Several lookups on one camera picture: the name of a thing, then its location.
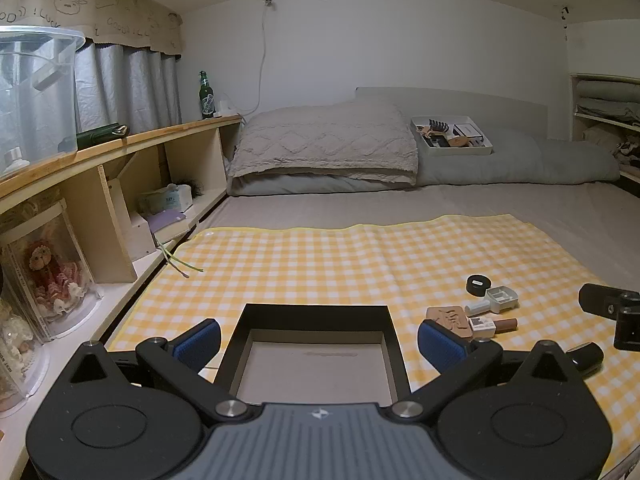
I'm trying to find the green ribbon bookmarks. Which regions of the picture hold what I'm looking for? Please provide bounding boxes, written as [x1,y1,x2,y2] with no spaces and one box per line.
[156,244,205,278]

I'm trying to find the white-dressed doll in clear case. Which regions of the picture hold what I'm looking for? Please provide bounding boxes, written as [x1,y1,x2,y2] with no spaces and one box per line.
[0,290,51,418]

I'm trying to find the green beer bottle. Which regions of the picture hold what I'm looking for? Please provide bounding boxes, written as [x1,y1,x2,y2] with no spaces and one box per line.
[199,71,215,121]

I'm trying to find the purple book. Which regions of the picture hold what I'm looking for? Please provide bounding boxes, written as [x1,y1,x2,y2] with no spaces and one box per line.
[145,208,191,246]

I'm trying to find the red-dressed doll in clear case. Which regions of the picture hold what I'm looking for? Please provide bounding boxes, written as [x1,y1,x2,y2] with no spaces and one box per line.
[0,200,103,343]

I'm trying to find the dark green pouch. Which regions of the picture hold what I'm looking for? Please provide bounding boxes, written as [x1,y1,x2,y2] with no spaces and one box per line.
[59,124,131,153]

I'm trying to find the beige printed valance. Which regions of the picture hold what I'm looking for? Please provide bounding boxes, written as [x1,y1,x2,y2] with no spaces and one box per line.
[0,0,183,56]

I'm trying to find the green tissue pack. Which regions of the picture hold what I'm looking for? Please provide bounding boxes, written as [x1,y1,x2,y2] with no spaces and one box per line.
[139,183,193,213]

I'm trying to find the small printed stamp box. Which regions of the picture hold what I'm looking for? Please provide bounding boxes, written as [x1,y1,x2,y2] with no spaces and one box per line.
[467,316,497,338]

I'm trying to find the white cable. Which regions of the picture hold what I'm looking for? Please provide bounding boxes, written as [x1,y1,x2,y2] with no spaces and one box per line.
[220,0,273,113]

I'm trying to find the white tray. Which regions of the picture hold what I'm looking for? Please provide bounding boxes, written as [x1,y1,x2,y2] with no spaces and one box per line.
[410,116,495,157]

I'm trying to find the yellow checkered mat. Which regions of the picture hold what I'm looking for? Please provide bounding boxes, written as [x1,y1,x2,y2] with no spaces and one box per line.
[102,214,640,476]

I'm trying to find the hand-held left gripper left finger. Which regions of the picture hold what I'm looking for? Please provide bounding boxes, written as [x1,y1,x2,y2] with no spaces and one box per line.
[65,319,251,421]

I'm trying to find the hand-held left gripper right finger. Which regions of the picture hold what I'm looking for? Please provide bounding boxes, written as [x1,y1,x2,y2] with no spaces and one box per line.
[390,320,576,420]

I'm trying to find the grey curtain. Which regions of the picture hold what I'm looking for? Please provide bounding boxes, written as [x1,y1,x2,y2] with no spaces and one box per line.
[75,40,182,148]

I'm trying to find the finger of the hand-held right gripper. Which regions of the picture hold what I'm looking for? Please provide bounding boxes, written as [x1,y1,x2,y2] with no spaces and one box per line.
[578,283,640,352]

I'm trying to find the clear plastic storage bin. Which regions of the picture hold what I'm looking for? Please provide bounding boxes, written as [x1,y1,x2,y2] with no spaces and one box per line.
[0,25,87,178]

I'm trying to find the folded beige bedding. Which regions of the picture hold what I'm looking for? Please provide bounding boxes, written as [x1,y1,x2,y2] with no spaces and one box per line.
[575,80,640,121]

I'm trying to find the grey textured pillow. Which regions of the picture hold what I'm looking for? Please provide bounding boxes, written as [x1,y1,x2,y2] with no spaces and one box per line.
[227,100,420,186]

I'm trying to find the white side shelf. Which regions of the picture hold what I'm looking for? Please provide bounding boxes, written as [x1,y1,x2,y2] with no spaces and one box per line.
[570,72,640,186]

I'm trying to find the black furry item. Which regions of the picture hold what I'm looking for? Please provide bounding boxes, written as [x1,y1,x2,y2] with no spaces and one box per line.
[170,180,207,198]

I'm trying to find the black box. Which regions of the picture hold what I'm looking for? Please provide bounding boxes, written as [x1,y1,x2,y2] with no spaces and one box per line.
[218,303,412,408]

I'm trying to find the carved wooden block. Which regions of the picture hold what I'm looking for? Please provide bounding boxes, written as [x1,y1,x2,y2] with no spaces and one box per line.
[426,305,473,342]

